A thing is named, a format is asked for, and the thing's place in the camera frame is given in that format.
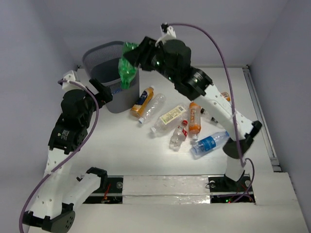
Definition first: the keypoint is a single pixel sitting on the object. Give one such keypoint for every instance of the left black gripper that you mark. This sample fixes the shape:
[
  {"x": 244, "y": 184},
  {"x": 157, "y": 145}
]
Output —
[{"x": 101, "y": 90}]

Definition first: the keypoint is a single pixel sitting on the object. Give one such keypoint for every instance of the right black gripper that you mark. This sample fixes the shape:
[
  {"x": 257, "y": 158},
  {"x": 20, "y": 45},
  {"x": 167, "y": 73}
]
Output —
[{"x": 143, "y": 53}]

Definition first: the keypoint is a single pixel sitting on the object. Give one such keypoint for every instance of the green plastic bottle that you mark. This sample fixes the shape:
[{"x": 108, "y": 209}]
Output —
[{"x": 127, "y": 72}]

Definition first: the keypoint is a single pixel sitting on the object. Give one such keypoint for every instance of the clear bottle blue label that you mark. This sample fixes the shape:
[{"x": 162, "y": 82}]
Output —
[{"x": 115, "y": 91}]

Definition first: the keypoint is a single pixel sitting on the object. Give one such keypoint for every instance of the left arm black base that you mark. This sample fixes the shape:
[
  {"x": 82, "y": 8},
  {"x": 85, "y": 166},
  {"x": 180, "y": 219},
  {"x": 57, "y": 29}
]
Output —
[{"x": 111, "y": 194}]

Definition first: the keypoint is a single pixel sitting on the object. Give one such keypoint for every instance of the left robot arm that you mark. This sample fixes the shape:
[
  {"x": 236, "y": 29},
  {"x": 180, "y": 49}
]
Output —
[{"x": 49, "y": 206}]

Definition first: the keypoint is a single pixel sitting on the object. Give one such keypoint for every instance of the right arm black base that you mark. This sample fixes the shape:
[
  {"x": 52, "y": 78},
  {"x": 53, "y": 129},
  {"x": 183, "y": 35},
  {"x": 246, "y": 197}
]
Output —
[{"x": 223, "y": 190}]

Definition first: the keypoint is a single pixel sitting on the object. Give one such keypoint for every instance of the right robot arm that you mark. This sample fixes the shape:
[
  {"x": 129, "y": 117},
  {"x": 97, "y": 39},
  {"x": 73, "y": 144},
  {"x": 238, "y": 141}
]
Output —
[{"x": 172, "y": 60}]

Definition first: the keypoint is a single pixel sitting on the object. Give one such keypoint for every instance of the grey mesh waste bin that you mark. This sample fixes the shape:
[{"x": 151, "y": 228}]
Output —
[{"x": 101, "y": 63}]

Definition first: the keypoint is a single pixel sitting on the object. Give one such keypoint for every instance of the orange bottle blue white label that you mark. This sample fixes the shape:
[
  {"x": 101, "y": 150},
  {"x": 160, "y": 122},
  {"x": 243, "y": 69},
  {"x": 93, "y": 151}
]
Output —
[{"x": 139, "y": 107}]

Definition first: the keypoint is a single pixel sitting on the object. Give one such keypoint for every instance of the clear ribbed plastic bottle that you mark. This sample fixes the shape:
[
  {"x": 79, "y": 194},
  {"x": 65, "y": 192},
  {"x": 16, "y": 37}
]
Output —
[{"x": 153, "y": 108}]

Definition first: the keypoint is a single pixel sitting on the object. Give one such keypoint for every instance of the clear bottle yellow label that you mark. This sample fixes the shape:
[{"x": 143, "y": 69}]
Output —
[{"x": 170, "y": 119}]

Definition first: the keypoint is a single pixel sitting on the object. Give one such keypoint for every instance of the orange bottle white cap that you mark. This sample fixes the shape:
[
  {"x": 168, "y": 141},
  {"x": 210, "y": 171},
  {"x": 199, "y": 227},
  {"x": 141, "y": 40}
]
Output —
[{"x": 195, "y": 120}]

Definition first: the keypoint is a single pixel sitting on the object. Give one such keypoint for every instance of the clear bottle red cap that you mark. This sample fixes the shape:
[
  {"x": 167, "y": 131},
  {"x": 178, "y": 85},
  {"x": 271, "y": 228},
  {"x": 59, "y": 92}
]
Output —
[{"x": 179, "y": 135}]

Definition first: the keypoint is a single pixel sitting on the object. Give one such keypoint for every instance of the clear bottle black label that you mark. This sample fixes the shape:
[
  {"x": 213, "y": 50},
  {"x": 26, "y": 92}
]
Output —
[{"x": 208, "y": 118}]

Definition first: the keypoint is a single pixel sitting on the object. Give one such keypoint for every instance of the small orange juice bottle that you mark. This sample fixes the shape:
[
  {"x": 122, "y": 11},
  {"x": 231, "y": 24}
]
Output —
[{"x": 226, "y": 96}]

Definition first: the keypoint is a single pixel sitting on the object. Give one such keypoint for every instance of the blue tinted water bottle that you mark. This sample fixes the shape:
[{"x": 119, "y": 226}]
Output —
[{"x": 209, "y": 144}]

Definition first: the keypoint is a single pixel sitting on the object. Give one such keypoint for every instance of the silver foil tape strip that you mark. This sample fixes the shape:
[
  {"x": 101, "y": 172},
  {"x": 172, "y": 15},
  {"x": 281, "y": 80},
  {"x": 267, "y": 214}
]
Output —
[{"x": 165, "y": 190}]

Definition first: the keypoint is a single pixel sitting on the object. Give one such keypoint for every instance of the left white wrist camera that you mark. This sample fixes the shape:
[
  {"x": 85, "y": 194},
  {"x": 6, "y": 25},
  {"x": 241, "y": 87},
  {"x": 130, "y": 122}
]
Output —
[{"x": 70, "y": 76}]

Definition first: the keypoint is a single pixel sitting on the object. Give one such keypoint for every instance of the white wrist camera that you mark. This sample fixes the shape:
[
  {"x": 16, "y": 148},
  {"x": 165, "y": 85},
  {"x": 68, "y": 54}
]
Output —
[
  {"x": 70, "y": 76},
  {"x": 167, "y": 33}
]

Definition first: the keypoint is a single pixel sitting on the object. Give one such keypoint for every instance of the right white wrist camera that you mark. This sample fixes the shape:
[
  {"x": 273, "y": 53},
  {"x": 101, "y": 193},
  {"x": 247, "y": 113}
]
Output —
[{"x": 167, "y": 33}]

